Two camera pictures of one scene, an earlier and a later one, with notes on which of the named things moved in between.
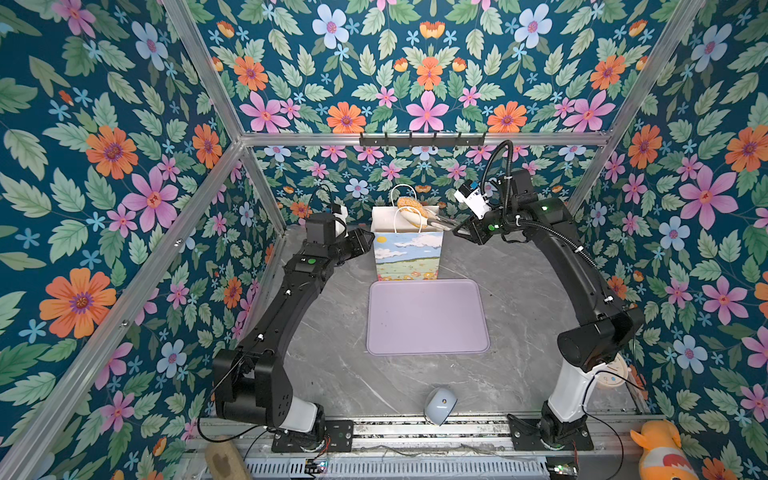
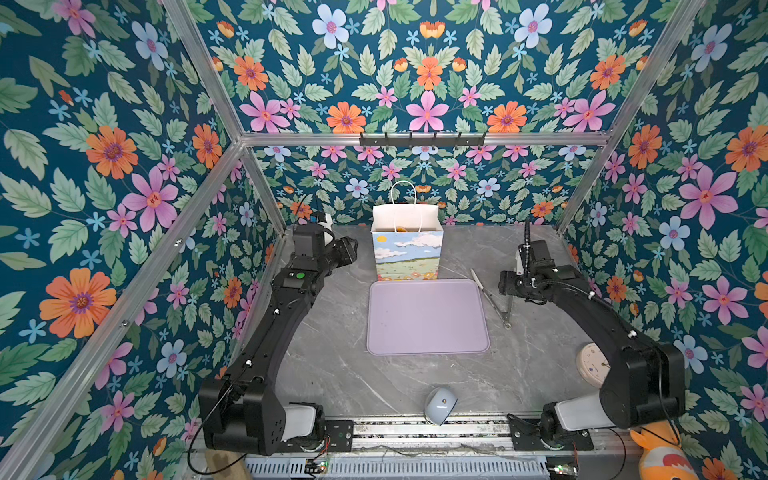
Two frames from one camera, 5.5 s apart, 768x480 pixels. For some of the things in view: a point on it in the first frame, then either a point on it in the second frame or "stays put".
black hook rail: x=421 y=142 stays put
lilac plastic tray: x=425 y=316 stays put
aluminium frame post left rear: x=186 y=26 stays put
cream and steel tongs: x=431 y=219 → x=504 y=316
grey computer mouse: x=439 y=405 stays put
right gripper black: x=474 y=228 → x=506 y=283
